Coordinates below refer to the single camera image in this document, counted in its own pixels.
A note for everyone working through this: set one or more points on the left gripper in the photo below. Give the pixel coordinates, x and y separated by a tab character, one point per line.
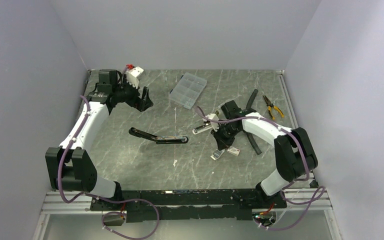
141	104

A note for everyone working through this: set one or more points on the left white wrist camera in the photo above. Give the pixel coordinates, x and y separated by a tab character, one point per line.
133	75

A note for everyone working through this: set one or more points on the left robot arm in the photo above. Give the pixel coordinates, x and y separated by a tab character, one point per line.
69	165

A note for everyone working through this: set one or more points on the staple tray with staples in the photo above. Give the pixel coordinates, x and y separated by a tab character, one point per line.
217	154

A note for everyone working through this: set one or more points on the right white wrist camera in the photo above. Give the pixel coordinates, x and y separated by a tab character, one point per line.
212	119

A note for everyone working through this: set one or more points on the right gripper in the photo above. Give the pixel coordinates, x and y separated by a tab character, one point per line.
223	143

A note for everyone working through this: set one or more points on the clear plastic organizer box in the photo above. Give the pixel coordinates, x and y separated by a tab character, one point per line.
187	91

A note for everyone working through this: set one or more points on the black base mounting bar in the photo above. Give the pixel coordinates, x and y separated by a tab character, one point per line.
147	205

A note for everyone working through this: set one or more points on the white staple box sleeve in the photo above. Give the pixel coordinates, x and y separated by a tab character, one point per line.
233	150

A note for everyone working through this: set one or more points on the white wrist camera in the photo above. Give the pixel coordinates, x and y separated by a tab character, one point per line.
133	75
212	119

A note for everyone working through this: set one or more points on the yellow handled pliers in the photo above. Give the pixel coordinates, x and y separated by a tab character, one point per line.
270	107

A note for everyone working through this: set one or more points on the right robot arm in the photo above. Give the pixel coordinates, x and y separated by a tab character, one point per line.
294	154

